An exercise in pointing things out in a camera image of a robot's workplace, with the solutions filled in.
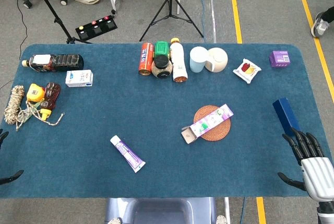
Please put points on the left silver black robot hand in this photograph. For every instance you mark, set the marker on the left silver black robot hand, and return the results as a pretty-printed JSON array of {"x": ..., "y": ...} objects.
[{"x": 13, "y": 175}]

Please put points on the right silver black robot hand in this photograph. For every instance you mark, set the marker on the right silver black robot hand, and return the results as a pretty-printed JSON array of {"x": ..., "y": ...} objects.
[{"x": 318, "y": 174}]

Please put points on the purple white toothpaste tube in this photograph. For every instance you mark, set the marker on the purple white toothpaste tube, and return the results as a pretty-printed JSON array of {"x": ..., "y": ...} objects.
[{"x": 126, "y": 153}]

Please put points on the purple green toothpaste box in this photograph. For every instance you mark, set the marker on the purple green toothpaste box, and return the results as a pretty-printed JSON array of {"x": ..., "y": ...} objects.
[{"x": 211, "y": 122}]

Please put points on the long dark blue box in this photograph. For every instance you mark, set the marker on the long dark blue box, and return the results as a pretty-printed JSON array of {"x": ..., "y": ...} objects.
[{"x": 284, "y": 114}]

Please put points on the white blue carton box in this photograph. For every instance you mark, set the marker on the white blue carton box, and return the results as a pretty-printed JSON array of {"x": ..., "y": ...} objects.
[{"x": 78, "y": 78}]

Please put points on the small purple box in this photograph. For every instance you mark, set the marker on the small purple box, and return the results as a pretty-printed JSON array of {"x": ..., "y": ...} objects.
[{"x": 279, "y": 59}]

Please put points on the yellow tape measure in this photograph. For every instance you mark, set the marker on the yellow tape measure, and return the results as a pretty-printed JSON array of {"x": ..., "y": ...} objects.
[{"x": 35, "y": 92}]

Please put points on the red snack package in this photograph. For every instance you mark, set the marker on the red snack package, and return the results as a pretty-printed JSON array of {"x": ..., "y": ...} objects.
[{"x": 52, "y": 93}]

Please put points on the white table leg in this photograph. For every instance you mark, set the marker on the white table leg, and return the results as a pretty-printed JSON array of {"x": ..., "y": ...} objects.
[{"x": 227, "y": 208}]

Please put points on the round woven rattan coaster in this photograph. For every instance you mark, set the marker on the round woven rattan coaster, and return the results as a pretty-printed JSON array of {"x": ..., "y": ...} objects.
[{"x": 219, "y": 133}]

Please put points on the dark tea bottle red label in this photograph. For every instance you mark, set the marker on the dark tea bottle red label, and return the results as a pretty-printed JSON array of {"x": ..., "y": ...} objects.
[{"x": 65, "y": 62}]

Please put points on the white red snack packet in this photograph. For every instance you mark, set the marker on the white red snack packet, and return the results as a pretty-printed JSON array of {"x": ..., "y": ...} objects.
[{"x": 247, "y": 70}]

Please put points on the grey-blue robot torso base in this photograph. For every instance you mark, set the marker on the grey-blue robot torso base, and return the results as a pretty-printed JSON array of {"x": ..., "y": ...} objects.
[{"x": 156, "y": 211}]

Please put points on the person foot grey sneaker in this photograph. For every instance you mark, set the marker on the person foot grey sneaker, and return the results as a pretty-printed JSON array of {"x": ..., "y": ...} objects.
[{"x": 319, "y": 25}]

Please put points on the cream ceramic bowl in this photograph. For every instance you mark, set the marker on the cream ceramic bowl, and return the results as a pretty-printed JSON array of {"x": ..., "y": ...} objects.
[{"x": 219, "y": 59}]

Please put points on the black slanted tripod stand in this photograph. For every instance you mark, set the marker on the black slanted tripod stand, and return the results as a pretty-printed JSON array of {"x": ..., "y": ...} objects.
[{"x": 56, "y": 20}]

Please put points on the blue felt table mat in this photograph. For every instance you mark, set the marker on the blue felt table mat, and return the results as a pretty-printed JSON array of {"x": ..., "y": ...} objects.
[{"x": 156, "y": 98}]

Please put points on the light blue plastic cup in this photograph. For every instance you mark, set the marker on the light blue plastic cup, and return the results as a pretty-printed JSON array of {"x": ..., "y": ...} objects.
[{"x": 198, "y": 59}]

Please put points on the black foot pedal board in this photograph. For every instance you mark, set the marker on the black foot pedal board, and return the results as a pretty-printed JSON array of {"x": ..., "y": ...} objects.
[{"x": 96, "y": 28}]

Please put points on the orange drink can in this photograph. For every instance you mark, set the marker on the orange drink can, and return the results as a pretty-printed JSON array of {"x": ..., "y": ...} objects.
[{"x": 146, "y": 59}]

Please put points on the white can brown lid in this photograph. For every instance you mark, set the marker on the white can brown lid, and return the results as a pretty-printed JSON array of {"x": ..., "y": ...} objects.
[{"x": 178, "y": 62}]

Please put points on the glass jar black lid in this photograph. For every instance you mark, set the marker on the glass jar black lid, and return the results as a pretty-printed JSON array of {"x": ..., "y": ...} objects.
[{"x": 161, "y": 67}]

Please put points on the green lidded container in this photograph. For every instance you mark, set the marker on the green lidded container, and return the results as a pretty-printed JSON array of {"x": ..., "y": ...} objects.
[{"x": 161, "y": 47}]

